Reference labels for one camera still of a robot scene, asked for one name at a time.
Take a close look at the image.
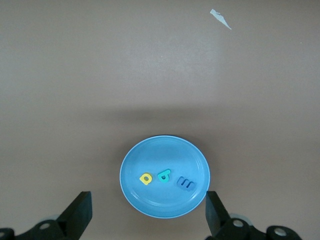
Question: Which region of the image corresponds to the teal foam letter g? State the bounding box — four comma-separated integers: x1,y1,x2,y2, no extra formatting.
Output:
157,169,172,184

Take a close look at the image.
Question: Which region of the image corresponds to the yellow foam letter a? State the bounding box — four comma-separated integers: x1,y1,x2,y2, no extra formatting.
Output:
139,172,153,186

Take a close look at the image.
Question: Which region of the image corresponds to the blue foam letter m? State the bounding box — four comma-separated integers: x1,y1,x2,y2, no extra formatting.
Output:
176,176,195,192

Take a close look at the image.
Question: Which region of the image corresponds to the white paper scrap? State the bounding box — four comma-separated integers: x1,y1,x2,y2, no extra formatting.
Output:
209,8,233,30

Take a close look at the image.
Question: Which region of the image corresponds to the blue plate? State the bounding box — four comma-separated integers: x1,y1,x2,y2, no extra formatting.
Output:
119,135,211,219

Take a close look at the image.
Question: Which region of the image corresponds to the brown table cover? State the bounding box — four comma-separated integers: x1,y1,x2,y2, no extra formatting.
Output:
0,0,320,240

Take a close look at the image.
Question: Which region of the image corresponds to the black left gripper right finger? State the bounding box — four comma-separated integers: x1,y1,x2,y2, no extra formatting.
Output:
205,190,304,240

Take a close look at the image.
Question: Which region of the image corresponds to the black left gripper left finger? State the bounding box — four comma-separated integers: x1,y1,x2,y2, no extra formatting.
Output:
0,190,94,240

